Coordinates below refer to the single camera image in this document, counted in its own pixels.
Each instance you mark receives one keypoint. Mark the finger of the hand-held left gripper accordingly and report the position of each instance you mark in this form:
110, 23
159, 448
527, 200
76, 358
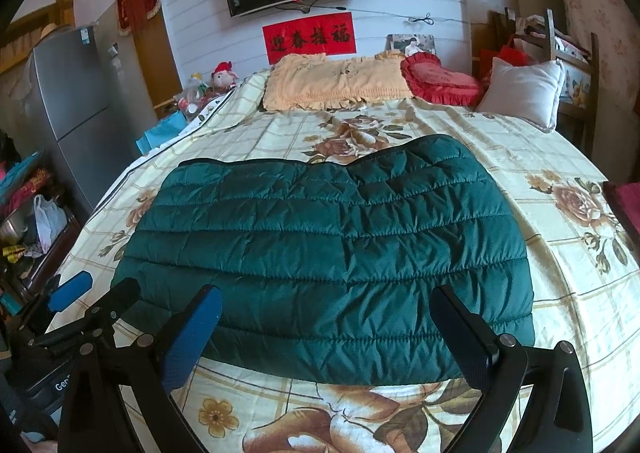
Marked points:
120, 298
70, 290

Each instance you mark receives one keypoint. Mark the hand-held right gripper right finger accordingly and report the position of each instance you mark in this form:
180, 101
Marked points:
460, 333

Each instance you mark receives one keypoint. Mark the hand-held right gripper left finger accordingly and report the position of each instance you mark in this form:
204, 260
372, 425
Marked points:
195, 333

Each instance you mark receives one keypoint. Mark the green quilted puffer jacket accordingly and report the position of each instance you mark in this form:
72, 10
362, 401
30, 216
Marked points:
325, 243

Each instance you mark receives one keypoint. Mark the dark wooden cabinet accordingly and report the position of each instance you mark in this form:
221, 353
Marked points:
50, 265

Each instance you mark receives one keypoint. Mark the white plastic bag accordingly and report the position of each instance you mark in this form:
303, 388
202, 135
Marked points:
50, 223

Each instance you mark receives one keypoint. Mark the floral checked bedsheet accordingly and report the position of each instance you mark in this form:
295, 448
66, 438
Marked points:
550, 283

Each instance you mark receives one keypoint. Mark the colourful fabric bundle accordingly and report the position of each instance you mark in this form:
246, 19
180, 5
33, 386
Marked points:
25, 183

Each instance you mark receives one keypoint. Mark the blue box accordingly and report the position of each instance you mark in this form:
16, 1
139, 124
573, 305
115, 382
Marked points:
162, 130

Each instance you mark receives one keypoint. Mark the grey refrigerator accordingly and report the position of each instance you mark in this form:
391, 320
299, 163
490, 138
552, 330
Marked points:
75, 98

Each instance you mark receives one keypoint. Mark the dark red cloth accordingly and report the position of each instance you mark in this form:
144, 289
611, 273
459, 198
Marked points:
625, 213

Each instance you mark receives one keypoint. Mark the clear plastic bottle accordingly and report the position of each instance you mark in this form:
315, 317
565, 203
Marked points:
196, 85

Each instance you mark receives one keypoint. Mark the wooden door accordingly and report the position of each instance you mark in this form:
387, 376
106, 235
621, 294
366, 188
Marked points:
160, 63

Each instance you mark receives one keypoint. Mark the plush toy with red hat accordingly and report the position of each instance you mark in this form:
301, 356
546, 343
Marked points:
223, 78

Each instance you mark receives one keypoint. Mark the white square pillow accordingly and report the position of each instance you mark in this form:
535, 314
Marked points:
520, 93

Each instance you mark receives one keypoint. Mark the red heart-shaped pillow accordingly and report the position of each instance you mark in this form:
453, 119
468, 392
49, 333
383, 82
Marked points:
440, 78

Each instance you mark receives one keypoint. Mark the beige frilled pillow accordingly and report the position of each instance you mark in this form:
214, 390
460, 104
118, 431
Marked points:
335, 80

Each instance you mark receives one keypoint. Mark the wooden chair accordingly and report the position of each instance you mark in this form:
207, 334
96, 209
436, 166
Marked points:
591, 83

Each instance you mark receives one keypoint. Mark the red cloth on chair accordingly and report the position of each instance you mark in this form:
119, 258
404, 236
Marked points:
515, 55

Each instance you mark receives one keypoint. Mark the leaning photo print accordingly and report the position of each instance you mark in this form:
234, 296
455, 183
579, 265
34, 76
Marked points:
415, 44

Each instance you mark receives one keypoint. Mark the floral curtain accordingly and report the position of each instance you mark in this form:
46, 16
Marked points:
600, 8

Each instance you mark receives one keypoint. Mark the red wall banner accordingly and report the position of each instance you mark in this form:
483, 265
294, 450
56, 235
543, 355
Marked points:
310, 38

